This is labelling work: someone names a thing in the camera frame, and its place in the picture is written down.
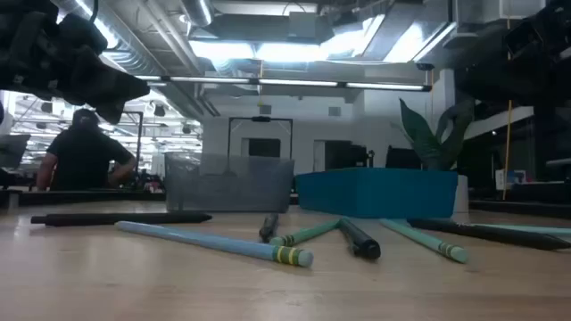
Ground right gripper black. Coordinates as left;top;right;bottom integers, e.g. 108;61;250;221
457;0;571;107

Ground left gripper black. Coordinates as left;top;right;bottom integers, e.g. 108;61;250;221
0;0;151;125

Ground black pen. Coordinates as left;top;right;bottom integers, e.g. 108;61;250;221
406;217;571;251
336;217;383;261
29;211;213;227
258;212;280;244

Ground light blue pencil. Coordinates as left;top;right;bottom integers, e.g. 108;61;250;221
472;222;571;238

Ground green pencil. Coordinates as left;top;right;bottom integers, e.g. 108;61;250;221
269;218;343;248
378;218;469;264

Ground blue pencil yellow bands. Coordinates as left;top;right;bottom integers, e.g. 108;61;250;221
114;220;315;268

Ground person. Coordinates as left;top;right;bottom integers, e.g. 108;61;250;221
35;108;138;192

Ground white ceiling unit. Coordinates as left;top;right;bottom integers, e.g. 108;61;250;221
454;0;509;24

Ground green snake plant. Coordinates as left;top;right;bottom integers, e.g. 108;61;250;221
390;97;476;173

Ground grey computer monitor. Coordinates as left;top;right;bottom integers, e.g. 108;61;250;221
0;133;31;170

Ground black monitor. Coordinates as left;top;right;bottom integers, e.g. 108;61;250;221
385;145;423;170

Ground grey translucent plastic bin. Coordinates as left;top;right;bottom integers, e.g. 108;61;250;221
163;152;295;214

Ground blue plastic tray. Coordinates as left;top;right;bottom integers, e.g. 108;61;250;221
294;167;459;219

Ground long ceiling light bar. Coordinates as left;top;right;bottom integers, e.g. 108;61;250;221
133;74;433;93

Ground black gantry frame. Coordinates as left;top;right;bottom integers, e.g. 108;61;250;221
120;110;144;170
227;115;294;176

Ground yellow hanging cord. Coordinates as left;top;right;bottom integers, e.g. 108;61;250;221
501;17;513;201

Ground black aluminium table frame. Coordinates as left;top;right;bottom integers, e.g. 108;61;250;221
0;189;571;219

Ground silver ceiling duct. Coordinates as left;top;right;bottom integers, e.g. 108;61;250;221
178;0;214;28

